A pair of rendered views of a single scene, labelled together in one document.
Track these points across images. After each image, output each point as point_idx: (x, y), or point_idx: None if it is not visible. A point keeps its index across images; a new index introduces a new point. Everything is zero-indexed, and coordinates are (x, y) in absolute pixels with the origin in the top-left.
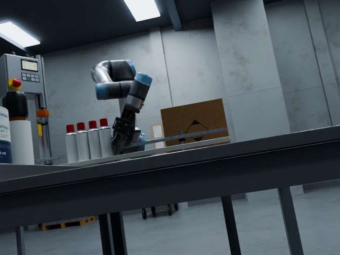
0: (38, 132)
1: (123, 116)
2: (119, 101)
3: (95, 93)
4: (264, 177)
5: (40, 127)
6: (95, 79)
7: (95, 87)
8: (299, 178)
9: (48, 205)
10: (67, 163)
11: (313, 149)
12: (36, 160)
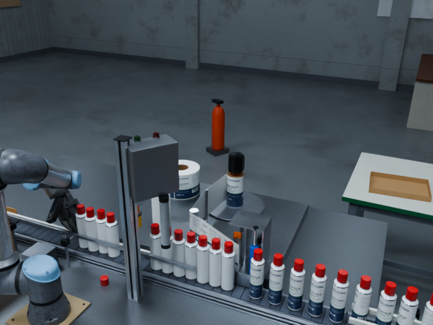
0: (141, 223)
1: (69, 198)
2: (6, 215)
3: (78, 182)
4: None
5: (138, 219)
6: (56, 172)
7: (80, 175)
8: None
9: None
10: (122, 243)
11: None
12: (147, 253)
